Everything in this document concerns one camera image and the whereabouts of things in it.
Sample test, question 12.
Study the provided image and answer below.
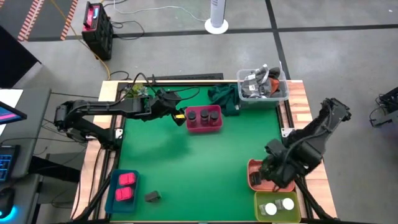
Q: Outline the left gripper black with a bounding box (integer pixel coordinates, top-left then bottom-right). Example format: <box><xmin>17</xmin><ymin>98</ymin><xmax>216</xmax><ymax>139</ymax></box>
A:
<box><xmin>151</xmin><ymin>88</ymin><xmax>187</xmax><ymax>127</ymax></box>

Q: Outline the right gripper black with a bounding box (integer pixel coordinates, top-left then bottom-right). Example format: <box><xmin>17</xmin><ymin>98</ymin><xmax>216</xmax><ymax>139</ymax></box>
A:
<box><xmin>256</xmin><ymin>152</ymin><xmax>296</xmax><ymax>189</ymax></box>

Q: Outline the black spice tin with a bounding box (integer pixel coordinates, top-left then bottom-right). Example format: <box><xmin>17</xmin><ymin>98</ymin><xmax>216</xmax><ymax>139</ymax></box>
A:
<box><xmin>144</xmin><ymin>190</ymin><xmax>162</xmax><ymax>203</ymax></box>
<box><xmin>250</xmin><ymin>172</ymin><xmax>262</xmax><ymax>187</ymax></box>

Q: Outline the white-lid spice jar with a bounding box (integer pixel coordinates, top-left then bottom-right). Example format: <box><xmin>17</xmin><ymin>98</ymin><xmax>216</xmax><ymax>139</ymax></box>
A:
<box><xmin>275</xmin><ymin>197</ymin><xmax>295</xmax><ymax>212</ymax></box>
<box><xmin>259</xmin><ymin>202</ymin><xmax>278</xmax><ymax>217</ymax></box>

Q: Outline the lime green plastic bin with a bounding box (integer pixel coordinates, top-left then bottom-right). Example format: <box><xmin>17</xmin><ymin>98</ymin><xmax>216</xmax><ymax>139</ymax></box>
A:
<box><xmin>254</xmin><ymin>190</ymin><xmax>302</xmax><ymax>223</ymax></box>

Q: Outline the red spice box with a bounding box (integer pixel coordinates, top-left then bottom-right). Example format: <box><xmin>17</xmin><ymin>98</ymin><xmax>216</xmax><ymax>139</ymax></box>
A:
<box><xmin>114</xmin><ymin>186</ymin><xmax>134</xmax><ymax>202</ymax></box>
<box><xmin>118</xmin><ymin>172</ymin><xmax>137</xmax><ymax>187</ymax></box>

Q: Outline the blue plastic bin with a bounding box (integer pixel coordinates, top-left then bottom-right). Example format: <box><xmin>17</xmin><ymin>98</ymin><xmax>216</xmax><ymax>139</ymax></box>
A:
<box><xmin>104</xmin><ymin>169</ymin><xmax>141</xmax><ymax>215</ymax></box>

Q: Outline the orange plastic bin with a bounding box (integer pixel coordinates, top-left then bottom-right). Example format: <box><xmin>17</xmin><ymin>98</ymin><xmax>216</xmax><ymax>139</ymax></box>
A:
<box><xmin>247</xmin><ymin>158</ymin><xmax>296</xmax><ymax>193</ymax></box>

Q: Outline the magenta plastic bin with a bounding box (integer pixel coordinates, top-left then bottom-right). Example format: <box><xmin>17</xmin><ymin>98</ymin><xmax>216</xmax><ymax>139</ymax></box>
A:
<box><xmin>185</xmin><ymin>105</ymin><xmax>223</xmax><ymax>134</ymax></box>

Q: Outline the long black bar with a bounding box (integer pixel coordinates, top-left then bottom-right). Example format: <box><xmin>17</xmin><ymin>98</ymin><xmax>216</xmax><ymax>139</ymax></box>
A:
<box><xmin>146</xmin><ymin>73</ymin><xmax>224</xmax><ymax>81</ymax></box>

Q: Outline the dark green cloth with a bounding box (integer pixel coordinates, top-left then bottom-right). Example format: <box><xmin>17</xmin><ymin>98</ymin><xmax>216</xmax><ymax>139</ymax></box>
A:
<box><xmin>207</xmin><ymin>83</ymin><xmax>242</xmax><ymax>118</ymax></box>

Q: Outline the small green succulent plant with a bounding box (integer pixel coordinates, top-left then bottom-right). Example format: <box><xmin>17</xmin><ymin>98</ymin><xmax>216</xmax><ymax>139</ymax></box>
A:
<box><xmin>126</xmin><ymin>84</ymin><xmax>150</xmax><ymax>99</ymax></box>

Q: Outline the green table mat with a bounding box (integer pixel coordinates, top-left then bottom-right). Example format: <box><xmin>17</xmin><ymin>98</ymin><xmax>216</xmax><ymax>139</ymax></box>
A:
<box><xmin>110</xmin><ymin>84</ymin><xmax>299</xmax><ymax>222</ymax></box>

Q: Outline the clear plastic storage box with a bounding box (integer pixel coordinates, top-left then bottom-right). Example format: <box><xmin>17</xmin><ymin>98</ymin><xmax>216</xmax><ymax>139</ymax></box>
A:
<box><xmin>236</xmin><ymin>63</ymin><xmax>290</xmax><ymax>105</ymax></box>

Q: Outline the grey plastic bags bundle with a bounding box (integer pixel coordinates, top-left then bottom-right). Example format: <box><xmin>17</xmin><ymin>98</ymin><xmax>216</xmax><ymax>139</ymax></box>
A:
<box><xmin>241</xmin><ymin>64</ymin><xmax>271</xmax><ymax>98</ymax></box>

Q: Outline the white tower fan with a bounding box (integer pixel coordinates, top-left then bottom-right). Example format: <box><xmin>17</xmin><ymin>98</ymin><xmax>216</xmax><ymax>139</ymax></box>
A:
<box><xmin>204</xmin><ymin>0</ymin><xmax>229</xmax><ymax>35</ymax></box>

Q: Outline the red and black toolbox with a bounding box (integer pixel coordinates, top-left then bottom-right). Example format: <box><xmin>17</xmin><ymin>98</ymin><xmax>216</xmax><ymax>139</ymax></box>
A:
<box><xmin>81</xmin><ymin>1</ymin><xmax>114</xmax><ymax>61</ymax></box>

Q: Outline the grey desk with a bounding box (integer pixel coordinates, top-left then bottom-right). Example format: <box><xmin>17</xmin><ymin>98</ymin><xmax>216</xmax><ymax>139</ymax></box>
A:
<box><xmin>0</xmin><ymin>87</ymin><xmax>52</xmax><ymax>224</ymax></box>

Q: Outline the computer monitor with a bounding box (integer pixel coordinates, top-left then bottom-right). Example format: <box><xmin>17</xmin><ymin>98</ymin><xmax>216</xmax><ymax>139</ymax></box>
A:
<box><xmin>0</xmin><ymin>101</ymin><xmax>28</xmax><ymax>125</ymax></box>

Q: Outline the large black panel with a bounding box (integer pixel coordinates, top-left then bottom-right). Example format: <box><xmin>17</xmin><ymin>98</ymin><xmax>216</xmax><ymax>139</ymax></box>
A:
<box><xmin>0</xmin><ymin>24</ymin><xmax>43</xmax><ymax>88</ymax></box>

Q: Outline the backlit keyboard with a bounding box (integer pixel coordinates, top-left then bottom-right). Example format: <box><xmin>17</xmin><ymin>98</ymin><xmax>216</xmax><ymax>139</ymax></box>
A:
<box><xmin>0</xmin><ymin>144</ymin><xmax>21</xmax><ymax>183</ymax></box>

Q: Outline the black computer mouse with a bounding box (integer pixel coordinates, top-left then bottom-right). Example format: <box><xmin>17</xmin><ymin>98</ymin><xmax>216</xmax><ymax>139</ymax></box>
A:
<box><xmin>0</xmin><ymin>186</ymin><xmax>16</xmax><ymax>218</ymax></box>

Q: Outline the looped black cable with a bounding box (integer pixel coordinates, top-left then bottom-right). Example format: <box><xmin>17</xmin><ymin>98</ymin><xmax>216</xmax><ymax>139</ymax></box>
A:
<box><xmin>109</xmin><ymin>70</ymin><xmax>131</xmax><ymax>81</ymax></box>

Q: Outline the white cable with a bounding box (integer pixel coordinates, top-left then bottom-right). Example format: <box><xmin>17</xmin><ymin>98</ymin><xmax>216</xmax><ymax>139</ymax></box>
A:
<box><xmin>113</xmin><ymin>0</ymin><xmax>208</xmax><ymax>22</ymax></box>

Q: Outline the yellow cable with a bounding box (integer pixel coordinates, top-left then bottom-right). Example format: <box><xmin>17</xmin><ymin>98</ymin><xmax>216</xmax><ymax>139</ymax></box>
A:
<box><xmin>51</xmin><ymin>0</ymin><xmax>111</xmax><ymax>80</ymax></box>

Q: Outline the black equipment with cables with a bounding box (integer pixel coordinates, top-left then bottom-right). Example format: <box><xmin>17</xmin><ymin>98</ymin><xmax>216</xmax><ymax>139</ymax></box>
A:
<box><xmin>369</xmin><ymin>86</ymin><xmax>398</xmax><ymax>128</ymax></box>

